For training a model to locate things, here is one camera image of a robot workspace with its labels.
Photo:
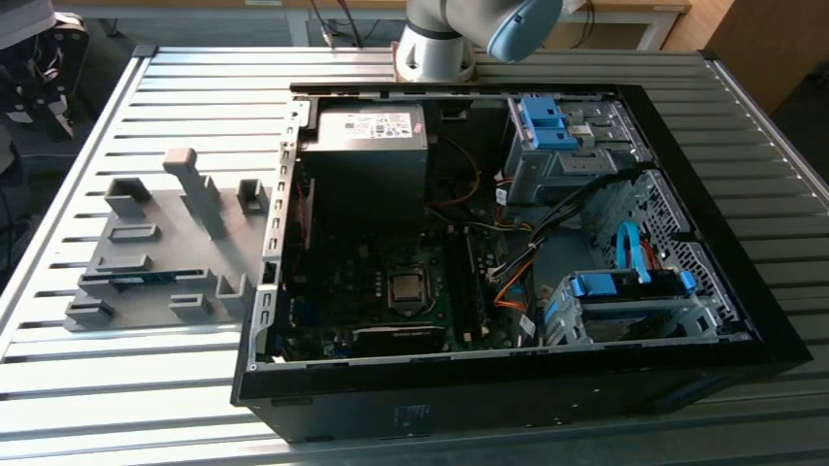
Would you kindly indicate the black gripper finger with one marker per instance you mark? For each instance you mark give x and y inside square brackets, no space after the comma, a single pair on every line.
[57,121]
[16,114]

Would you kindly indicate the green RAM stick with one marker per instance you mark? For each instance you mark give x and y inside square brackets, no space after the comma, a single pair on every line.
[148,278]

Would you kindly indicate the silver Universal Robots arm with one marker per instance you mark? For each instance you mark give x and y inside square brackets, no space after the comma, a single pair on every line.
[441,39]

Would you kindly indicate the installed dark RAM stick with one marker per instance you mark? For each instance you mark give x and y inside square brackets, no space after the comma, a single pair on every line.
[477,281]

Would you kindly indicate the grey parts rack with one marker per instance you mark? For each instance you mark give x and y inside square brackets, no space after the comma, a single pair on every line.
[168,228]

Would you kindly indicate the grey power supply unit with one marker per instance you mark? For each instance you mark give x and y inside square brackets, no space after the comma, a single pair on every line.
[362,165]

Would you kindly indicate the green motherboard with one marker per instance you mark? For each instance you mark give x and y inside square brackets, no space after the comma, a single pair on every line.
[350,286]

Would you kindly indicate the metal CPU socket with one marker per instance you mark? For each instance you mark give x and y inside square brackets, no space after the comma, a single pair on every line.
[390,291]

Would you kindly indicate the silver CPU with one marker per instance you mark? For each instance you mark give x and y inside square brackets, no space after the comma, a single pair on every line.
[407,286]

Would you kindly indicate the black graphics card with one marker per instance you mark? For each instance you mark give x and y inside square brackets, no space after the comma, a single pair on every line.
[398,337]

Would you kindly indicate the tall blue disk carrier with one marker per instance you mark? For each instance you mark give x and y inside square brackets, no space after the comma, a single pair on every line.
[547,121]

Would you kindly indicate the silver disk bay cage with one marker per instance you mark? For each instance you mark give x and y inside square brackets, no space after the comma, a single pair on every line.
[550,170]

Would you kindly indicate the black open PC case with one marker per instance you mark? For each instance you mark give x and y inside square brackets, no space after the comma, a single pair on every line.
[453,403]

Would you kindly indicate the wooden desk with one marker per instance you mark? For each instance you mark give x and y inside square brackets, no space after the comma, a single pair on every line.
[622,14]

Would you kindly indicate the wide blue disk carrier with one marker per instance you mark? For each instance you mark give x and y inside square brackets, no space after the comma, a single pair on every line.
[602,285]

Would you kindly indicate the silver disk bay with disk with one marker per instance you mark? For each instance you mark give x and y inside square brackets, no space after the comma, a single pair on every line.
[647,310]

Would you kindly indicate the small blue latch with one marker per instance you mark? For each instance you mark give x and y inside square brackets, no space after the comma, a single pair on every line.
[686,282]

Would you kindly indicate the brown wooden cabinet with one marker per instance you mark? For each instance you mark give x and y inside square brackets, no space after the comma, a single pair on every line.
[764,43]

